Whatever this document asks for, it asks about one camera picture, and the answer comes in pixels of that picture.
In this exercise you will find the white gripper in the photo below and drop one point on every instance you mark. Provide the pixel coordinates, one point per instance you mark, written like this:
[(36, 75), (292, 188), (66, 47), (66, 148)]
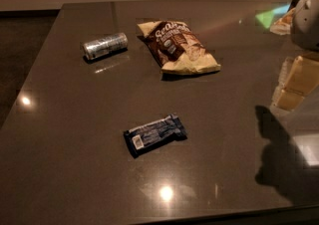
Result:
[(307, 23)]

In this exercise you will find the blue rxbar wrapper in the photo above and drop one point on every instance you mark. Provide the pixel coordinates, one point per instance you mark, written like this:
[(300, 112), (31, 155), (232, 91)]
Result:
[(155, 134)]

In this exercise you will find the silver redbull can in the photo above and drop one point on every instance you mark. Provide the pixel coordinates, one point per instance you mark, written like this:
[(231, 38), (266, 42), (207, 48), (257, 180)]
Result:
[(101, 47)]

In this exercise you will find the brown yellow chip bag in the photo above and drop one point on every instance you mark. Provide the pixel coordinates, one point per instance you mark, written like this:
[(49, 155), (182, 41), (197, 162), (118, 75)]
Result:
[(177, 49)]

